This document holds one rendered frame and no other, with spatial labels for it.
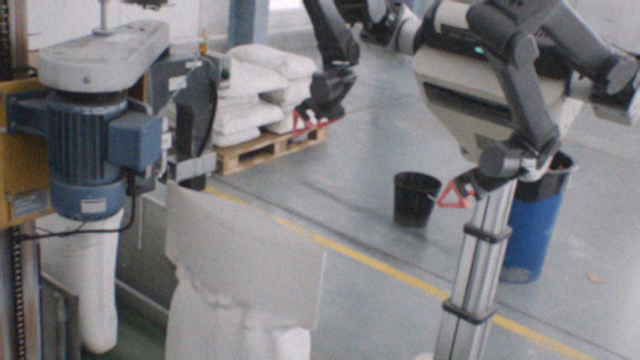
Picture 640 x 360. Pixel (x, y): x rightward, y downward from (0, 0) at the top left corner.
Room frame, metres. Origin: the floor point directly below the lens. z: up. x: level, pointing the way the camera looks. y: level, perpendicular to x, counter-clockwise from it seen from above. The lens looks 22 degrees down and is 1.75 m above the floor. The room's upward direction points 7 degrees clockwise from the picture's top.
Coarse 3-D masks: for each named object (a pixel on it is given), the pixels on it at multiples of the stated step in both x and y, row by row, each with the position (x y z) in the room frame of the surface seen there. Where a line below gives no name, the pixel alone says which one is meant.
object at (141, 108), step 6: (126, 96) 1.41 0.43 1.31; (132, 102) 1.38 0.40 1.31; (138, 102) 1.38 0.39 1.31; (132, 108) 1.38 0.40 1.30; (138, 108) 1.37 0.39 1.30; (144, 108) 1.36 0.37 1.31; (150, 108) 1.37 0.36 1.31; (144, 114) 1.36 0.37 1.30; (150, 114) 1.36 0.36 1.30; (126, 168) 1.39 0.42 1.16; (150, 168) 1.36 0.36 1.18; (138, 174) 1.37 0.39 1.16; (144, 174) 1.36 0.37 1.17
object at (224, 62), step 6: (210, 54) 1.83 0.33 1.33; (216, 54) 1.84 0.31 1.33; (222, 54) 1.84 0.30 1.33; (210, 60) 1.82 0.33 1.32; (216, 60) 1.81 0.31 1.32; (222, 60) 1.81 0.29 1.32; (228, 60) 1.83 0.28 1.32; (216, 66) 1.81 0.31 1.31; (222, 66) 1.81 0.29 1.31; (228, 66) 1.83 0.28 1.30; (228, 84) 1.83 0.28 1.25
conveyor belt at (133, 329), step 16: (128, 320) 1.96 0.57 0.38; (144, 320) 1.97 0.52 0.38; (128, 336) 1.87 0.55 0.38; (144, 336) 1.88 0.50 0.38; (160, 336) 1.89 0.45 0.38; (80, 352) 1.76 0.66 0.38; (112, 352) 1.78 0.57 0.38; (128, 352) 1.79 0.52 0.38; (144, 352) 1.80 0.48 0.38; (160, 352) 1.81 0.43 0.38
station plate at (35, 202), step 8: (40, 192) 1.37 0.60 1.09; (48, 192) 1.38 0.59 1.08; (16, 200) 1.32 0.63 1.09; (24, 200) 1.34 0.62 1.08; (32, 200) 1.35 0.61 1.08; (40, 200) 1.37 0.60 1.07; (48, 200) 1.38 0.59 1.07; (16, 208) 1.32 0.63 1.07; (24, 208) 1.34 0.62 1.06; (32, 208) 1.35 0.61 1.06; (40, 208) 1.37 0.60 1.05; (16, 216) 1.32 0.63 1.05
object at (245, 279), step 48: (192, 192) 1.57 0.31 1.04; (192, 240) 1.52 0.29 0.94; (240, 240) 1.41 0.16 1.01; (288, 240) 1.37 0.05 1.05; (192, 288) 1.50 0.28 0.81; (240, 288) 1.41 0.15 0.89; (288, 288) 1.37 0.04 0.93; (192, 336) 1.47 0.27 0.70; (240, 336) 1.38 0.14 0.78; (288, 336) 1.38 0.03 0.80
